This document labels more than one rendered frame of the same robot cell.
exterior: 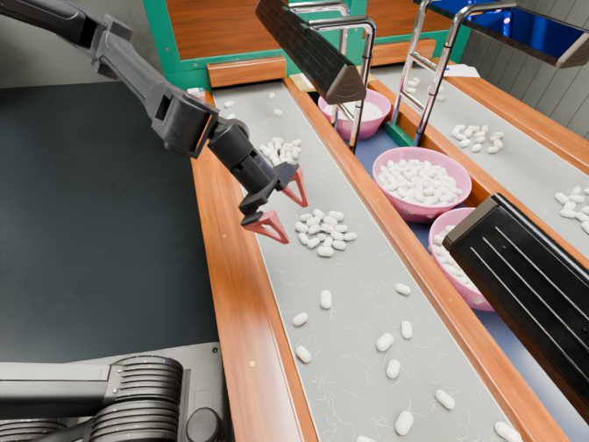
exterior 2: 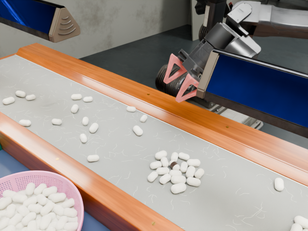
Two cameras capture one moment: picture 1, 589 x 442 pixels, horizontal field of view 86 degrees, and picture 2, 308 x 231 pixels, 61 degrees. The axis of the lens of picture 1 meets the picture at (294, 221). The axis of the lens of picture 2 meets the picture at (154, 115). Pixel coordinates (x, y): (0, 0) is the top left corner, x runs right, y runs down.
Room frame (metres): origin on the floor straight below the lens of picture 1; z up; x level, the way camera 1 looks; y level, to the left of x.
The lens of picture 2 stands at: (0.83, -0.42, 1.27)
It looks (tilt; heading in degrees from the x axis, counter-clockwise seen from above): 36 degrees down; 141
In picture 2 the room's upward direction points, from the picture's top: 3 degrees clockwise
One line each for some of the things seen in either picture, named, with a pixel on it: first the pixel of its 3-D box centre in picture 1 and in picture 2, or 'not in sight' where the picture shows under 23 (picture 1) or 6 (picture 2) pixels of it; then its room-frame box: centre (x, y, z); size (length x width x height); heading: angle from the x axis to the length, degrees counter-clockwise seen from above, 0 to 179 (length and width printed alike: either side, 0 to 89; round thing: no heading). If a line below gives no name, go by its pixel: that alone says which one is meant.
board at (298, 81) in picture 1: (331, 78); not in sight; (1.33, -0.16, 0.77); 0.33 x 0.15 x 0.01; 108
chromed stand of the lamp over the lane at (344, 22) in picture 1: (322, 97); not in sight; (0.89, -0.08, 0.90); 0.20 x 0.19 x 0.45; 18
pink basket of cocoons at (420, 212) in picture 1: (415, 187); not in sight; (0.70, -0.36, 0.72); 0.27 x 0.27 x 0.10
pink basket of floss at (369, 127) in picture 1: (352, 114); not in sight; (1.12, -0.22, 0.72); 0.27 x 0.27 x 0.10
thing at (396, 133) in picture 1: (440, 80); not in sight; (1.01, -0.47, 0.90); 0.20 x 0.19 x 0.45; 18
